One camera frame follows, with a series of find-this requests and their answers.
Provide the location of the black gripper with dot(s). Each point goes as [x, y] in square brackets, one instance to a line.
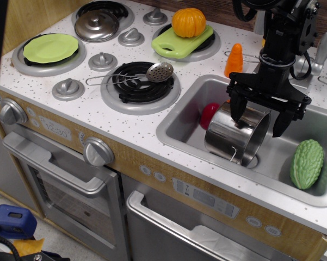
[271, 88]

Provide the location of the stainless steel pot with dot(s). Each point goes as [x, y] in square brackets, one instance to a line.
[237, 142]

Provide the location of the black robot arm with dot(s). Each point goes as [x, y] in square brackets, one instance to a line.
[289, 31]

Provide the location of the grey toy sink basin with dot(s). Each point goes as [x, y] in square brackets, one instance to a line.
[271, 165]

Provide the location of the steel pot lid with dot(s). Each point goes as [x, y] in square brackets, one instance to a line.
[96, 26]

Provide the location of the orange toy carrot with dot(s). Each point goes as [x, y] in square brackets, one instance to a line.
[235, 60]

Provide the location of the red toy vegetable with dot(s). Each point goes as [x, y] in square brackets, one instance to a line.
[207, 114]

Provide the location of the grey toy faucet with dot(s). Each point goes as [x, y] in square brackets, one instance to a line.
[301, 67]

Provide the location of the green bitter gourd toy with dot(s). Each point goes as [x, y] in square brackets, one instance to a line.
[306, 164]

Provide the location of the back right stove burner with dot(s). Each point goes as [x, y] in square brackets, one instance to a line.
[204, 51]

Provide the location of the stove burner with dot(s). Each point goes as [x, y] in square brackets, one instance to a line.
[122, 12]
[204, 51]
[52, 69]

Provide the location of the metal slotted skimmer spoon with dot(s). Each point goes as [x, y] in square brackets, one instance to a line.
[155, 73]

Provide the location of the orange toy pumpkin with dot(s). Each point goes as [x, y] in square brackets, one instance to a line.
[188, 22]

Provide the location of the green cutting board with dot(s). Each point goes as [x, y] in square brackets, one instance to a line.
[170, 45]

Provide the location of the front right black burner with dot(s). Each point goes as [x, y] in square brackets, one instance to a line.
[138, 96]

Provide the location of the grey stove knob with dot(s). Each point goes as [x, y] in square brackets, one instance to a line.
[102, 62]
[155, 18]
[131, 38]
[68, 90]

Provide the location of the toy dishwasher door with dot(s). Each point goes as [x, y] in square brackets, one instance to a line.
[162, 228]

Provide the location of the back left stove burner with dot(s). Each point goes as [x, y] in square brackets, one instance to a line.
[122, 12]

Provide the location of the grey oven dial right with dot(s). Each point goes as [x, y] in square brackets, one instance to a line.
[97, 153]

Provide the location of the grey oven dial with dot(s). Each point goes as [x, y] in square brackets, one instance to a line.
[12, 113]
[97, 153]

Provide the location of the toy oven door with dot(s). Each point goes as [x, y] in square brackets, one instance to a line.
[83, 200]

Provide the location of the front left stove burner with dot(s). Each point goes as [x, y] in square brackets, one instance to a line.
[52, 69]

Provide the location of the green toy plate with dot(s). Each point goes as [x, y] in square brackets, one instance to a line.
[50, 48]

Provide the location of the grey oven dial left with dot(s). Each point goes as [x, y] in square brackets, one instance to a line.
[12, 113]

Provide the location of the blue clamp tool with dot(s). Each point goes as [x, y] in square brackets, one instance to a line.
[16, 222]

